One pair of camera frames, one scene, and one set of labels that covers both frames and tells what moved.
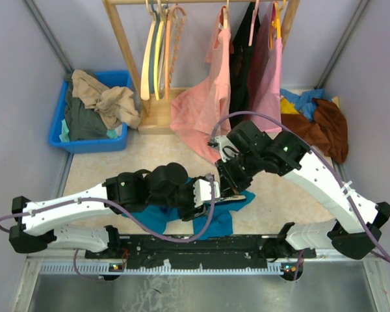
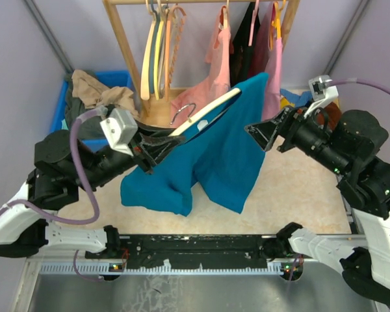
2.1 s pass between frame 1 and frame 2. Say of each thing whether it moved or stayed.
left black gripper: moved
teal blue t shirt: moved
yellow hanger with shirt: stayed
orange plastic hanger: stayed
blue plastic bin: stayed
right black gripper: moved
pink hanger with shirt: stayed
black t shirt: stayed
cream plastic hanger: moved
